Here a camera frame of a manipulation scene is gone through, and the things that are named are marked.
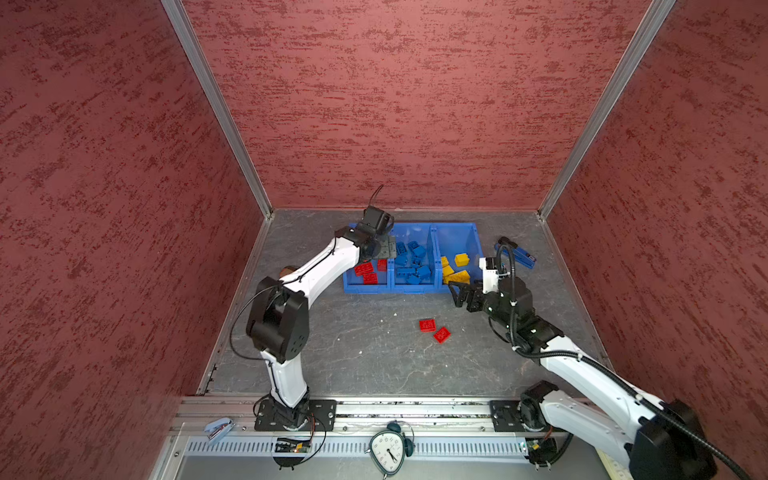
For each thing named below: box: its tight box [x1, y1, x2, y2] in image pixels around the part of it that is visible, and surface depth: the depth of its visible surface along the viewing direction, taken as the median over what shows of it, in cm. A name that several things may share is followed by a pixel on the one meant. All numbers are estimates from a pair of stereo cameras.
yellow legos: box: [441, 253, 471, 285], surface depth 101 cm
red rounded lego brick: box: [433, 326, 451, 344], surface depth 89 cm
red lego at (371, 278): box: [364, 272, 378, 285], surface depth 101 cm
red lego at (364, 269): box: [354, 262, 374, 277], surface depth 102 cm
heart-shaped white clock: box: [364, 420, 415, 479], surface depth 68 cm
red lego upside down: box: [419, 318, 437, 333], surface depth 91 cm
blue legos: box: [395, 240, 431, 285], surface depth 103 cm
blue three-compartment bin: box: [342, 222, 484, 294], surface depth 101 cm
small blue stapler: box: [204, 417, 236, 440], surface depth 72 cm
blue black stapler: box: [494, 236, 537, 269], surface depth 106 cm
